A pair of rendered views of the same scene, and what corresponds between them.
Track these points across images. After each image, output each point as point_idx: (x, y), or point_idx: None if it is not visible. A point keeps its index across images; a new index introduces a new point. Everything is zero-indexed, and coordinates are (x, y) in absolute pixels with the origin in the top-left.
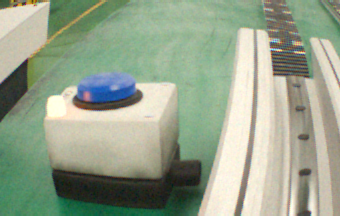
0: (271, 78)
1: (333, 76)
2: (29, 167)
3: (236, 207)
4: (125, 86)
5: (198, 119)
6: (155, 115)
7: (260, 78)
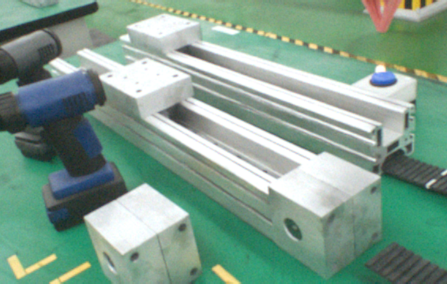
0: (324, 86)
1: (305, 99)
2: (417, 97)
3: (257, 61)
4: (372, 77)
5: None
6: (354, 84)
7: (324, 83)
